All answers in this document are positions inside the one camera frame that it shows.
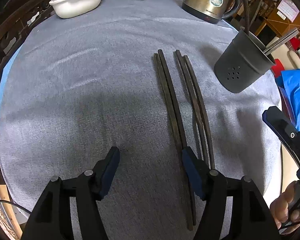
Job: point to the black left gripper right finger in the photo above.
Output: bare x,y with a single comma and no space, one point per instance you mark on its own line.
250,217

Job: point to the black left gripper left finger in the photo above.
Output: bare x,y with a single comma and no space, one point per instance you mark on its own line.
51,216

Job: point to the person's right hand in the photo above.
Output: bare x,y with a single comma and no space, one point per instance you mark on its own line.
279,207

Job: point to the blue jacket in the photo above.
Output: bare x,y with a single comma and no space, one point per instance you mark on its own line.
289,80

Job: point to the red plastic chair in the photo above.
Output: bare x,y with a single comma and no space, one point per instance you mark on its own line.
277,68

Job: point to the beige sofa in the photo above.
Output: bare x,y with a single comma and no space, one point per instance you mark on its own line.
288,54

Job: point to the dark grey utensil holder cup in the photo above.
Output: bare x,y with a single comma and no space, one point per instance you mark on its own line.
242,63

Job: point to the gold electric kettle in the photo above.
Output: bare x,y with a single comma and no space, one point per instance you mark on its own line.
211,11

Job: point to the grey table cloth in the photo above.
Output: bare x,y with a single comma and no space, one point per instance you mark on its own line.
79,86

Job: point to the wall calendar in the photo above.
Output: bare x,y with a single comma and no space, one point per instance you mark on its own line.
287,10

